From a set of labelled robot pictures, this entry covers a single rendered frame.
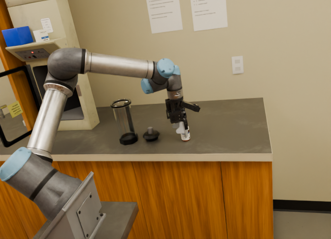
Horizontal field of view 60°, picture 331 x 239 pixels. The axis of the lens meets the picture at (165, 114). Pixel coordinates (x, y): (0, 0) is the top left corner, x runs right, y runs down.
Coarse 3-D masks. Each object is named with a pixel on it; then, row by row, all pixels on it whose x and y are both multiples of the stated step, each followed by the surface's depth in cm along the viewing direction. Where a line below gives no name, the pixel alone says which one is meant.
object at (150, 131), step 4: (148, 128) 152; (152, 128) 152; (148, 132) 152; (152, 132) 152; (156, 132) 153; (144, 136) 152; (148, 136) 150; (152, 136) 150; (156, 136) 150; (148, 140) 151; (152, 140) 151
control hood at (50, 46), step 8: (48, 40) 155; (56, 40) 150; (64, 40) 156; (8, 48) 157; (16, 48) 156; (24, 48) 155; (32, 48) 155; (40, 48) 154; (48, 48) 154; (56, 48) 153; (16, 56) 164
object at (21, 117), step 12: (24, 72) 169; (0, 84) 156; (12, 84) 162; (24, 84) 169; (0, 96) 156; (12, 96) 163; (24, 96) 170; (12, 108) 163; (24, 108) 170; (36, 108) 178; (0, 120) 157; (12, 120) 163; (24, 120) 170; (12, 132) 163; (24, 132) 170
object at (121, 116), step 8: (112, 104) 146; (120, 104) 153; (120, 112) 145; (128, 112) 147; (120, 120) 147; (128, 120) 148; (120, 128) 149; (128, 128) 149; (120, 136) 152; (128, 136) 150
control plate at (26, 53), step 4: (16, 52) 159; (20, 52) 159; (24, 52) 159; (28, 52) 159; (36, 52) 158; (40, 52) 158; (44, 52) 158; (20, 56) 163; (24, 56) 163; (28, 56) 163; (32, 56) 162; (36, 56) 162; (40, 56) 162; (44, 56) 161; (48, 56) 161
